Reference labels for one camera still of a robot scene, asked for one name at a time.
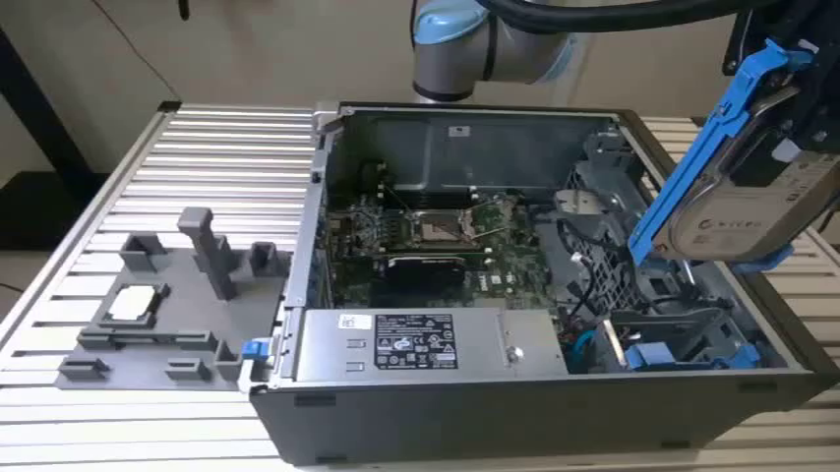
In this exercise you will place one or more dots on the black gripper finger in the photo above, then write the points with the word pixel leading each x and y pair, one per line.
pixel 762 147

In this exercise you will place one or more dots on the hard disk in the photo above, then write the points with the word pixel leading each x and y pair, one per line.
pixel 722 221

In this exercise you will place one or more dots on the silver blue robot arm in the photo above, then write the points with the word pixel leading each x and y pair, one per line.
pixel 453 54

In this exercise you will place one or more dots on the metal disk bay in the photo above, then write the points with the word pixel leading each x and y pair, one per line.
pixel 690 339

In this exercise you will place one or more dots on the blue plastic disk carrier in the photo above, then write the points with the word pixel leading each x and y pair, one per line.
pixel 650 356

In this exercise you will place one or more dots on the grey metal drive cage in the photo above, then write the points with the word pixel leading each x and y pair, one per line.
pixel 611 246

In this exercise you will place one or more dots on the green Dell motherboard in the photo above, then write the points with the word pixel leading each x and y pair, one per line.
pixel 519 275

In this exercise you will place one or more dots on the CPU socket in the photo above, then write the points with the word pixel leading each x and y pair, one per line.
pixel 436 231

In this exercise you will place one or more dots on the thin metal locking lever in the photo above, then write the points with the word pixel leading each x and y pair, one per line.
pixel 397 199

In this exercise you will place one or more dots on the black graphics card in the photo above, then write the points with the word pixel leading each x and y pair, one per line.
pixel 427 268

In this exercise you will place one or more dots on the black open PC case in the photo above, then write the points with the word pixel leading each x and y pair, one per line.
pixel 460 423

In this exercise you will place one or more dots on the silver power supply unit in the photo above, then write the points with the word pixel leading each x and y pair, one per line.
pixel 328 344

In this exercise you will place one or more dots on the blue case latch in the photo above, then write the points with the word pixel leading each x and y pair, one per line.
pixel 254 351

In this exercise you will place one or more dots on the grey parts rack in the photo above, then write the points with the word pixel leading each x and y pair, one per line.
pixel 184 305

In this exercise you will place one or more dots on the silver CPU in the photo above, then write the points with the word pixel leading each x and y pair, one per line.
pixel 134 302

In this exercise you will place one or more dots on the black desk frame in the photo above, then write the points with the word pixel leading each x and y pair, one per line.
pixel 33 211

